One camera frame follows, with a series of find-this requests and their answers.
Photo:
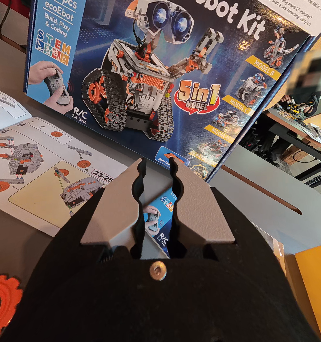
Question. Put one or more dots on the dark work table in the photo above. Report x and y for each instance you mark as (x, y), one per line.
(291, 128)

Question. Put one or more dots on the small blue-cover booklet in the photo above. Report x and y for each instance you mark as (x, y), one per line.
(155, 216)

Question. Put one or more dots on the blue robot kit box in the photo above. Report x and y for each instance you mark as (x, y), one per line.
(123, 40)

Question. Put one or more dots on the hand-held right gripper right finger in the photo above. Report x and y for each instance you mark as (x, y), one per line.
(203, 213)

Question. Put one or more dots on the yellow plastic bin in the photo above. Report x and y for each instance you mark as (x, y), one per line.
(315, 280)

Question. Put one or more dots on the orange gear wheel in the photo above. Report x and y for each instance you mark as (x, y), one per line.
(8, 283)

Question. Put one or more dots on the open instruction booklet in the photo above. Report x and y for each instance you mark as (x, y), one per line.
(43, 149)

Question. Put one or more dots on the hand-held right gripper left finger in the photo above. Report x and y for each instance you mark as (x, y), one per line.
(115, 213)

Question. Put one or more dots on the printed white instruction sheet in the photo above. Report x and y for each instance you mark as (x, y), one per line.
(296, 16)

